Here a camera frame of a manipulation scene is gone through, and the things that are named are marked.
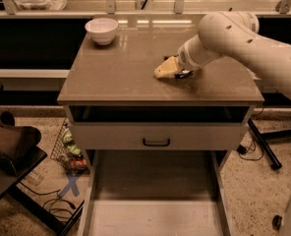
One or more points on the black caster wheel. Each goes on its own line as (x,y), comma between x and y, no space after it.
(276,222)

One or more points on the black drawer handle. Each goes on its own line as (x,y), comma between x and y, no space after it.
(156,144)

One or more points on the dark chocolate bar wrapper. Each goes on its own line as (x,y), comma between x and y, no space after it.
(182,73)

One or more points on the black stand leg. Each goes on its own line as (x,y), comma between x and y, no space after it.
(275,163)

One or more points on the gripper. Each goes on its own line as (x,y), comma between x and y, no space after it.
(186,59)

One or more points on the wire basket with items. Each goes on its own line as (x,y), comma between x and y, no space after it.
(65,151)

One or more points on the open grey middle drawer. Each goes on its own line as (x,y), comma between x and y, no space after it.
(155,193)

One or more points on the dark office chair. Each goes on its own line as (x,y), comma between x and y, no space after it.
(19,155)

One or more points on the white ceramic bowl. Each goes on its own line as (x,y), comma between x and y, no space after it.
(102,30)

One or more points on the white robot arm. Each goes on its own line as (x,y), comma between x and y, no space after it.
(236,35)

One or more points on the closed grey top drawer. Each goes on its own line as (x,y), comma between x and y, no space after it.
(186,136)

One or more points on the grey drawer cabinet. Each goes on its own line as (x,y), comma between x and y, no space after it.
(116,83)

